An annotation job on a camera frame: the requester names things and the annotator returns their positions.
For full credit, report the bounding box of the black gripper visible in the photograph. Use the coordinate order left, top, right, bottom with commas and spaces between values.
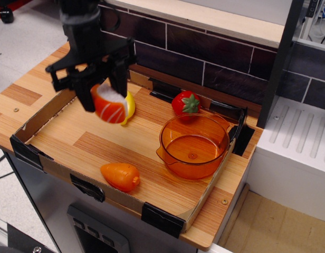
46, 18, 136, 112

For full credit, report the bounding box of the orange white toy sushi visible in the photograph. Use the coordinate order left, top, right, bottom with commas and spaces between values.
90, 84, 128, 124

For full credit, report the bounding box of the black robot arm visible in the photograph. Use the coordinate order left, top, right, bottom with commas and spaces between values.
46, 1, 136, 112

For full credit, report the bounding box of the cardboard fence with black tape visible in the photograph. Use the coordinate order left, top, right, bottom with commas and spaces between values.
12, 61, 262, 248

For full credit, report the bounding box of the transparent orange plastic pot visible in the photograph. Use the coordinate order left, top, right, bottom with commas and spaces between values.
156, 113, 231, 180

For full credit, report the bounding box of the yellow toy banana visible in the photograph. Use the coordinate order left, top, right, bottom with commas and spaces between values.
121, 91, 136, 125

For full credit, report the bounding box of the red toy strawberry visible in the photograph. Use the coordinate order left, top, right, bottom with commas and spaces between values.
171, 91, 200, 121

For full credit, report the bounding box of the orange toy carrot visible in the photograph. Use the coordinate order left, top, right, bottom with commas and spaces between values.
100, 163, 140, 192

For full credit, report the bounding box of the black caster wheel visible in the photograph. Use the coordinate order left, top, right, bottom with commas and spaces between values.
0, 6, 14, 24

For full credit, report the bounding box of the light wooden shelf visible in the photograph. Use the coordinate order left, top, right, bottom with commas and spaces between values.
107, 0, 284, 48

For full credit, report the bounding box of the grey toy oven panel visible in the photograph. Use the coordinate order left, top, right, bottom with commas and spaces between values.
67, 206, 130, 252

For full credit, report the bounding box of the white toy sink drainboard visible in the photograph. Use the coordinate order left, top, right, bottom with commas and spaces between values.
247, 97, 325, 221

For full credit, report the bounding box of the dark grey vertical post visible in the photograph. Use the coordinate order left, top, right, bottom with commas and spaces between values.
257, 1, 304, 129

